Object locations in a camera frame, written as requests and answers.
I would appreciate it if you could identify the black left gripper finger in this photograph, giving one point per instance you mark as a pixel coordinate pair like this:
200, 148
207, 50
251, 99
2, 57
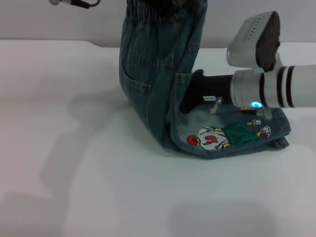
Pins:
179, 5

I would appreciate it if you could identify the blue denim shorts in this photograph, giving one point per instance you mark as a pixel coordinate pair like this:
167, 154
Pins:
153, 61

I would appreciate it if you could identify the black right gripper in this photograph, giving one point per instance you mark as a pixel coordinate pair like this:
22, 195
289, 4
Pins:
209, 86

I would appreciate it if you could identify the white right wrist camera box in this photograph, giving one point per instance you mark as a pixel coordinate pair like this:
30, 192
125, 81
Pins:
251, 42

